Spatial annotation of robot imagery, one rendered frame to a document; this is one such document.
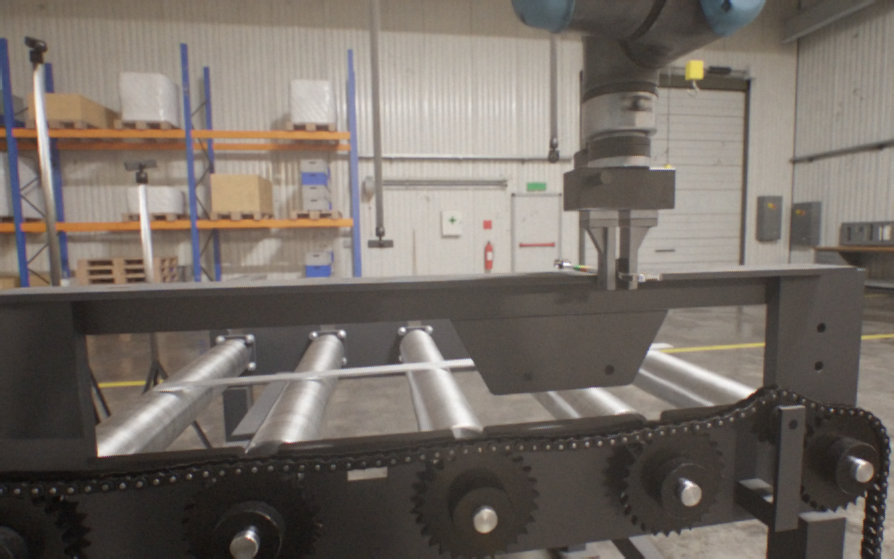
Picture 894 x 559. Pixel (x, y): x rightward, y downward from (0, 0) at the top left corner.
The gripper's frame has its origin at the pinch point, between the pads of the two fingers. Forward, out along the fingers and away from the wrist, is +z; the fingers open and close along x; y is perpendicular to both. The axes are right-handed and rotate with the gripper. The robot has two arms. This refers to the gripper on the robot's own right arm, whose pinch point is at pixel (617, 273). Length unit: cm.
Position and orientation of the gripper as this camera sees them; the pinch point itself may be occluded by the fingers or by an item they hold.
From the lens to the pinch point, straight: 62.9
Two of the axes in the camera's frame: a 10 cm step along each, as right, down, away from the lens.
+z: 0.2, 10.0, 0.9
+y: 1.6, 0.9, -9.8
